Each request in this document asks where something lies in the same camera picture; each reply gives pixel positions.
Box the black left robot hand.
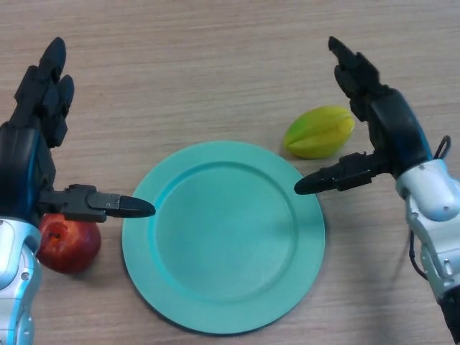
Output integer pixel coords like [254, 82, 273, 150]
[0, 37, 157, 227]

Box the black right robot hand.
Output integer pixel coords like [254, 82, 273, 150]
[293, 35, 434, 196]

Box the yellow green starfruit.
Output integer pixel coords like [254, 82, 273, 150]
[282, 104, 357, 161]

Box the teal green round plate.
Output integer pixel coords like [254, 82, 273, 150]
[121, 140, 326, 335]

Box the red apple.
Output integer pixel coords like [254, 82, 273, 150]
[35, 212, 102, 275]

